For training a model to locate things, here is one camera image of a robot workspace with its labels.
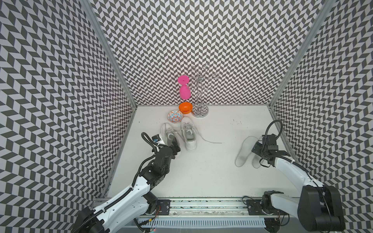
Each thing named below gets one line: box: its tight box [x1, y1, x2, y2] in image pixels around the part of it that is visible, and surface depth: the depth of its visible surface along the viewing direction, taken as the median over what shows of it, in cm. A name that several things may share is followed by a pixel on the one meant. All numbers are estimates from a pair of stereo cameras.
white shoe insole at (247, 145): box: [234, 135, 259, 167], surface depth 92 cm
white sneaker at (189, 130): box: [180, 116, 224, 152], surface depth 95 cm
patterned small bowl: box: [167, 109, 184, 124], surface depth 111 cm
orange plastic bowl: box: [178, 101, 193, 115], surface depth 114 cm
